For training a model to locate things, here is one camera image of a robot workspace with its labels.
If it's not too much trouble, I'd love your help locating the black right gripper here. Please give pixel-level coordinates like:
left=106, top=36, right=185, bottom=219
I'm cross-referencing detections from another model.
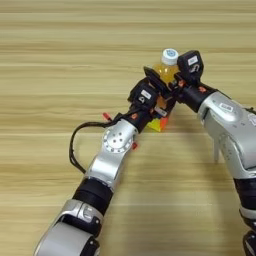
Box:
left=143, top=66, right=218, bottom=113

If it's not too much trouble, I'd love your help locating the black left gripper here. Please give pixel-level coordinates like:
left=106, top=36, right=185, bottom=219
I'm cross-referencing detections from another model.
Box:
left=124, top=78, right=178, bottom=134

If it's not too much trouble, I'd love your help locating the orange juice bottle white cap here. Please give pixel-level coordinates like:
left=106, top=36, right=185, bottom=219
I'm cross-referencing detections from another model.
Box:
left=152, top=48, right=181, bottom=86

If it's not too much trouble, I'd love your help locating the red and black marker pen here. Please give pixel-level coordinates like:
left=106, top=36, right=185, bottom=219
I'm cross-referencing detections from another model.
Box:
left=102, top=112, right=139, bottom=151

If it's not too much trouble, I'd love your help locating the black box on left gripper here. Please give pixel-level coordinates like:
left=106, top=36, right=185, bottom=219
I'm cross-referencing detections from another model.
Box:
left=131, top=83, right=159, bottom=110

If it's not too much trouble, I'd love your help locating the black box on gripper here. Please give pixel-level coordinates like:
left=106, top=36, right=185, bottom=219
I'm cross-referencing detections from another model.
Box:
left=131, top=83, right=159, bottom=110
left=176, top=49, right=205, bottom=85

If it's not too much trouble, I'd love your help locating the colourful puzzle cube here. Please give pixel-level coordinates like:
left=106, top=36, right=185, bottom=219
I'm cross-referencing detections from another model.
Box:
left=145, top=111, right=172, bottom=133

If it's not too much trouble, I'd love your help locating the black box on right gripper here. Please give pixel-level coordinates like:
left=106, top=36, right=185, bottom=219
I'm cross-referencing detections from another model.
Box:
left=176, top=49, right=205, bottom=85

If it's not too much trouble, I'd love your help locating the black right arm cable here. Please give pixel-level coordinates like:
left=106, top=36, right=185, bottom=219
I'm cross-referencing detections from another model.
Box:
left=243, top=105, right=256, bottom=116

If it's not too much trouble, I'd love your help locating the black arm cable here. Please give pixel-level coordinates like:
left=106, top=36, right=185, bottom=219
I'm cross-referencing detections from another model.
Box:
left=243, top=105, right=256, bottom=116
left=68, top=113, right=125, bottom=175

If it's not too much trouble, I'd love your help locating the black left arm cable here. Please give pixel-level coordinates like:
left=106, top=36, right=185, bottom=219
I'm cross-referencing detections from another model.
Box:
left=68, top=113, right=125, bottom=175

